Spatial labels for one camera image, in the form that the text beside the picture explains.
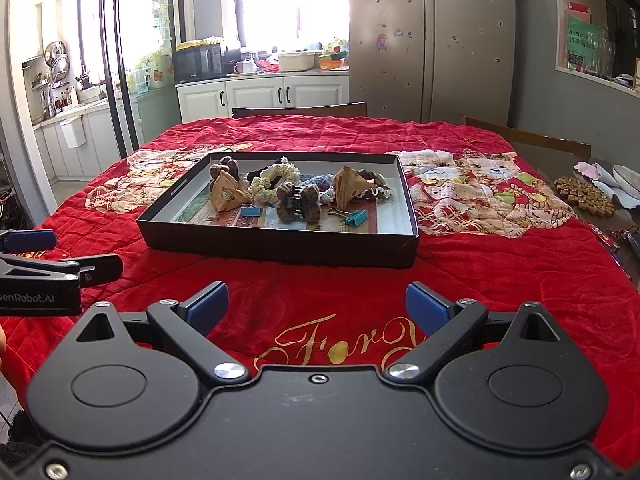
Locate tan striped snack packet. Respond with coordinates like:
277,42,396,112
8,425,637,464
210,170,253,212

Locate teal binder clip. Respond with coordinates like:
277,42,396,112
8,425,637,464
328,208,368,229

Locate black white ruffled scrunchie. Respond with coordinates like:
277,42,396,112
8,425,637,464
357,169,393,202

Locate cream crochet scrunchie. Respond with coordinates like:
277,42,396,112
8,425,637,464
248,156,300,207

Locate brown fuzzy bow clip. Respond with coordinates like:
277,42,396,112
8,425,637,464
276,182,321,224

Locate brown fuzzy hair claw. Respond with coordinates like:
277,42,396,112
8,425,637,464
209,156,240,181

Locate tan triangular snack packet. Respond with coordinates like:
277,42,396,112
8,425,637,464
333,166,374,210

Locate blue white crochet scrunchie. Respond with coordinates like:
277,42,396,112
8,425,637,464
300,174,335,205

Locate black braided scrunchie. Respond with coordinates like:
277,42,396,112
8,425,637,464
246,157,290,188

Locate person's right hand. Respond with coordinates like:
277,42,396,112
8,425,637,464
0,325,8,367

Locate black shallow box tray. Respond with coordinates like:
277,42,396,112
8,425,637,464
138,152,419,269

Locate brown beaded coaster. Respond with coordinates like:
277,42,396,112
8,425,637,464
553,177,615,218

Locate white kitchen cabinet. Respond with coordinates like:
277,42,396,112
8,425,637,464
176,70,349,122

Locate dark wooden chair right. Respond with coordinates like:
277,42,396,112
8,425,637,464
462,115,592,159

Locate dark wooden chair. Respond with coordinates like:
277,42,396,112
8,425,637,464
462,115,592,159
231,102,368,118

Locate white plate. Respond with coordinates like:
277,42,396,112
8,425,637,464
613,165,640,200

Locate dark wooden chair back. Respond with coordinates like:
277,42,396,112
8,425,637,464
231,102,368,118

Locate black microwave oven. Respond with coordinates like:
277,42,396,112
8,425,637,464
174,44,224,84

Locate white mug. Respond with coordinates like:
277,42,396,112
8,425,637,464
233,60,257,74

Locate silver double-door refrigerator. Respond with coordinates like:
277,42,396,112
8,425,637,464
348,0,515,126

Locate white basin on counter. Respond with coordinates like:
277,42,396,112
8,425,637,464
278,51,317,73

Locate green sign card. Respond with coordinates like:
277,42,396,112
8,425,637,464
566,15,604,74

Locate black sliding door frame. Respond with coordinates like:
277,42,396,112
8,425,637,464
76,0,134,166

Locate white wall shelf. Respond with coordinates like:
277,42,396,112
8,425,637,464
553,0,640,99

